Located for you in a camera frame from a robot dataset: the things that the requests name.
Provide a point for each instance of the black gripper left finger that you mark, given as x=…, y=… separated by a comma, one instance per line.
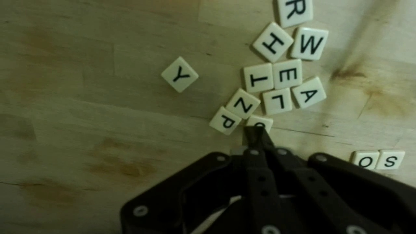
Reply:
x=187, y=195

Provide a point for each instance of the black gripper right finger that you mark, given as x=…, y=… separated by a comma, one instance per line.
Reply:
x=339, y=195

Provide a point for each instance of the letter tile O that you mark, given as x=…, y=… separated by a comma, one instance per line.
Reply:
x=366, y=158

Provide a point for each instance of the letter tile S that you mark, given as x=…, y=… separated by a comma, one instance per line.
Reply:
x=391, y=158

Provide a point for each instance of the letter tile U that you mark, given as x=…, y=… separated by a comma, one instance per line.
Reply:
x=261, y=119

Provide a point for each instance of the letter tile P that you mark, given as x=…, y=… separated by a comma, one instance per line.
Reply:
x=226, y=119

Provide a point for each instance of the letter tile A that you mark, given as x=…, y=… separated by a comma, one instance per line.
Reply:
x=309, y=92

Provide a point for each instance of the letter tile Z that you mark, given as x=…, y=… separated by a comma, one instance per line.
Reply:
x=243, y=104

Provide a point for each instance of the letter tile L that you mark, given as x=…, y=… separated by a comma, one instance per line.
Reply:
x=278, y=100

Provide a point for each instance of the letter tile Y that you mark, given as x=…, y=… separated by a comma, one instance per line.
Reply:
x=180, y=74

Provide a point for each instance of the letter tile E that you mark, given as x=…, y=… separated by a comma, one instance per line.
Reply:
x=288, y=74

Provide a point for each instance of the letter tile T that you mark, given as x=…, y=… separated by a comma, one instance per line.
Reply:
x=258, y=78

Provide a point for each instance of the letter tile W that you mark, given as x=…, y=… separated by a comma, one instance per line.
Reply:
x=310, y=42

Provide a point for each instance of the letter tile H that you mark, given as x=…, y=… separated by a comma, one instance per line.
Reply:
x=274, y=41

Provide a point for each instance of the letter tile R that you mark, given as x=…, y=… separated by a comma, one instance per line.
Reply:
x=295, y=10

